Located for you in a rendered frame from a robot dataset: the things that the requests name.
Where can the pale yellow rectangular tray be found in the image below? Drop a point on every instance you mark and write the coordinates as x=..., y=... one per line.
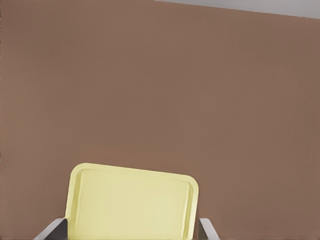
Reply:
x=130, y=202

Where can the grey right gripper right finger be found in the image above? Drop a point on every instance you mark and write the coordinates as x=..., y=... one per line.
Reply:
x=206, y=228

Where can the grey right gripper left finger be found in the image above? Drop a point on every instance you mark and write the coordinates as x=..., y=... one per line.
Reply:
x=55, y=230

